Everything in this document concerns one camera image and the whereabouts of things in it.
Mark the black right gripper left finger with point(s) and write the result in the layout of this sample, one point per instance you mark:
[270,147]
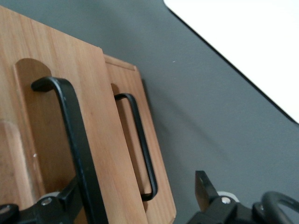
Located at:
[69,191]

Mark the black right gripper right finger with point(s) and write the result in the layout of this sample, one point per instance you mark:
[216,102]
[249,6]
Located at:
[205,189]

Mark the beige plastic tray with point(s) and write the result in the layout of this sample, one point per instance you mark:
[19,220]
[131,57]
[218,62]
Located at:
[245,39]

